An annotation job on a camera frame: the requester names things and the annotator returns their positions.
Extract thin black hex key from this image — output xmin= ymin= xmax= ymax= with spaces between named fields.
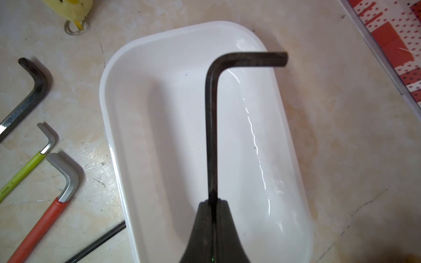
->
xmin=66 ymin=220 xmax=126 ymax=263

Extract red handled hex key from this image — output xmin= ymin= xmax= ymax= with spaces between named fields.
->
xmin=8 ymin=153 xmax=79 ymax=263

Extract large black hex key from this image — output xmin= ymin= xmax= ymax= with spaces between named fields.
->
xmin=205 ymin=52 xmax=288 ymax=206

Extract green handled hex key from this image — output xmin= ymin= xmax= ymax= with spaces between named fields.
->
xmin=1 ymin=123 xmax=57 ymax=201

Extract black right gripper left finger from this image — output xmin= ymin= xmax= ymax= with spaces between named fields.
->
xmin=180 ymin=201 xmax=213 ymax=263

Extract long black hex key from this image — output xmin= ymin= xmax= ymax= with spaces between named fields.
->
xmin=1 ymin=58 xmax=48 ymax=141

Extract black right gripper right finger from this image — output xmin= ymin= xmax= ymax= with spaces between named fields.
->
xmin=213 ymin=199 xmax=250 ymax=263

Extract white plastic storage box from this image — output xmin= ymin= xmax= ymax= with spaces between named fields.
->
xmin=99 ymin=21 xmax=313 ymax=263

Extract small grey yellow plush toy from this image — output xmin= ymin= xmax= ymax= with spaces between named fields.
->
xmin=42 ymin=0 xmax=93 ymax=36

